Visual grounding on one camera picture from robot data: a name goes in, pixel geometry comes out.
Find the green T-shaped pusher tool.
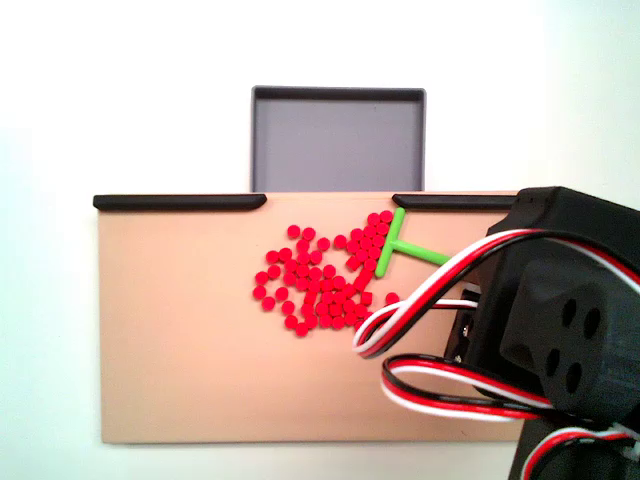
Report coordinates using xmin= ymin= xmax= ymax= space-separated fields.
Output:
xmin=373 ymin=207 xmax=454 ymax=279

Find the red granule pile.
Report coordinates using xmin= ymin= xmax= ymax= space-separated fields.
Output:
xmin=252 ymin=209 xmax=401 ymax=337

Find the grey container tray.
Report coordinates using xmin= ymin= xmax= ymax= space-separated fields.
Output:
xmin=250 ymin=84 xmax=428 ymax=194

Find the beige work board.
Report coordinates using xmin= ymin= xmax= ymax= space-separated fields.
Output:
xmin=94 ymin=189 xmax=526 ymax=445

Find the black edge rail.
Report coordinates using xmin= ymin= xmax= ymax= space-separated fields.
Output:
xmin=392 ymin=193 xmax=520 ymax=212
xmin=92 ymin=194 xmax=268 ymax=212

